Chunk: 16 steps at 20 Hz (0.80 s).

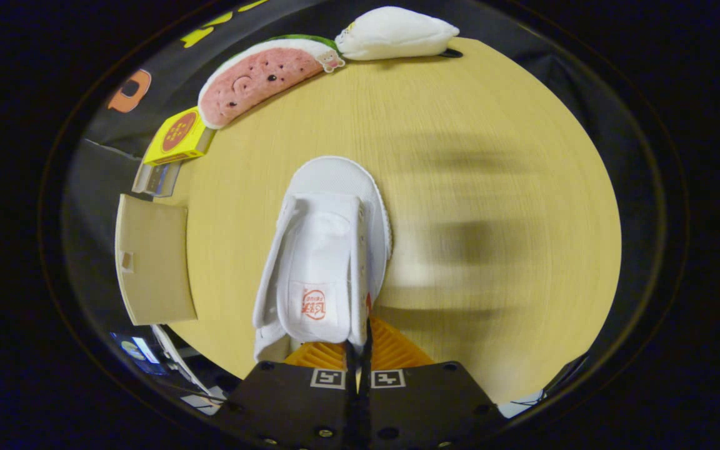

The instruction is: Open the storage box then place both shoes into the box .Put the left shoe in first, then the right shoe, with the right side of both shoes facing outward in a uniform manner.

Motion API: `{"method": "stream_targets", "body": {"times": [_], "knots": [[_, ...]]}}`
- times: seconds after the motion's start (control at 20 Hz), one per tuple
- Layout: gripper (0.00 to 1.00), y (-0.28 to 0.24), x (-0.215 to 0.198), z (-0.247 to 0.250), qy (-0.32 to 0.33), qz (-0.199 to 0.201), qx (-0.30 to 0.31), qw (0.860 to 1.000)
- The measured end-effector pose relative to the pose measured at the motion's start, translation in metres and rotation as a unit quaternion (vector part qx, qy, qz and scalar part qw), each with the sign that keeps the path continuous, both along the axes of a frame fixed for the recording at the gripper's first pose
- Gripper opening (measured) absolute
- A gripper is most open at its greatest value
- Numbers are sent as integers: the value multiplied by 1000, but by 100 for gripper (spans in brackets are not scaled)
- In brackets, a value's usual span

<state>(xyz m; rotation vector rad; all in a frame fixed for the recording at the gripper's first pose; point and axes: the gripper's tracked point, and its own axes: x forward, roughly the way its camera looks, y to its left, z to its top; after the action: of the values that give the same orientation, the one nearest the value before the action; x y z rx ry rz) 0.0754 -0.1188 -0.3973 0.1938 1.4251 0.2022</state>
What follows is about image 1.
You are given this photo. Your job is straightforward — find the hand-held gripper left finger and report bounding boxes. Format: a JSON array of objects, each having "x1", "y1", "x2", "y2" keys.
[{"x1": 215, "y1": 341, "x2": 358, "y2": 450}]

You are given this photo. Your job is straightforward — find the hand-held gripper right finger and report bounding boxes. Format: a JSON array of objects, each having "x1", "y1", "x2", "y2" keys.
[{"x1": 360, "y1": 316, "x2": 508, "y2": 450}]

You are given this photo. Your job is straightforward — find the white canvas shoe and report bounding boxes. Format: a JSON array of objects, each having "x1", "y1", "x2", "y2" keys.
[{"x1": 252, "y1": 156, "x2": 393, "y2": 363}]

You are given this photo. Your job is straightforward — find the beige storage box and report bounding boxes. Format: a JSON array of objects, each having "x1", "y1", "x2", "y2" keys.
[{"x1": 115, "y1": 194, "x2": 198, "y2": 326}]

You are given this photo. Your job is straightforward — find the white sheet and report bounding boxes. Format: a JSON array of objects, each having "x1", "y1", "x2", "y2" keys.
[{"x1": 497, "y1": 391, "x2": 546, "y2": 418}]

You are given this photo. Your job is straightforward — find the flat black device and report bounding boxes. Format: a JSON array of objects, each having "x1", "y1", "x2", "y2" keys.
[{"x1": 544, "y1": 353, "x2": 589, "y2": 392}]

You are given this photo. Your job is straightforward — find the small lit screen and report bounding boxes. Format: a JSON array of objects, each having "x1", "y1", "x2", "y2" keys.
[{"x1": 110, "y1": 332, "x2": 167, "y2": 376}]

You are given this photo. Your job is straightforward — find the yellow book with red circle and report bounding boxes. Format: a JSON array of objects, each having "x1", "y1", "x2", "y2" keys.
[{"x1": 143, "y1": 106, "x2": 216, "y2": 166}]

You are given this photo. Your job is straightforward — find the watermelon slice plush toy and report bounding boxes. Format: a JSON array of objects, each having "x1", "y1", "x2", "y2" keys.
[{"x1": 197, "y1": 34, "x2": 347, "y2": 130}]

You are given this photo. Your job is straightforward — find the white duck plush toy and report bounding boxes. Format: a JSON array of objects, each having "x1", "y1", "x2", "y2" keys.
[{"x1": 335, "y1": 6, "x2": 461, "y2": 61}]

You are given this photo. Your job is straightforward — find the white device with cable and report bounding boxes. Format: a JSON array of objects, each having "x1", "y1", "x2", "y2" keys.
[{"x1": 151, "y1": 325, "x2": 212, "y2": 396}]

